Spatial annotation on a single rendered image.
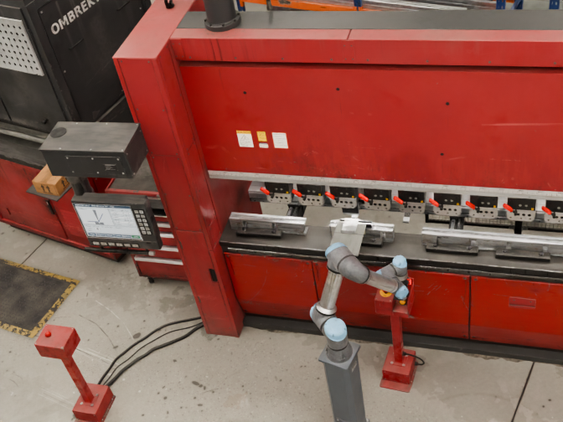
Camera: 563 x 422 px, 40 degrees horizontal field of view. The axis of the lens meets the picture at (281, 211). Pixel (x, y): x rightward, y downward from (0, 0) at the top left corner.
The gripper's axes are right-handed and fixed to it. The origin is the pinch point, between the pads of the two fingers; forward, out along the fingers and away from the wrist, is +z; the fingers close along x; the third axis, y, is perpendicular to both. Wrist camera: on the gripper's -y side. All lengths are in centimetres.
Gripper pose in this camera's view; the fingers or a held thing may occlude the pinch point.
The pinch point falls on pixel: (402, 300)
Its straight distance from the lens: 461.0
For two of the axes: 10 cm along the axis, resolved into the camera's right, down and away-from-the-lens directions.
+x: -9.3, -1.3, 3.4
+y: 3.2, -7.3, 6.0
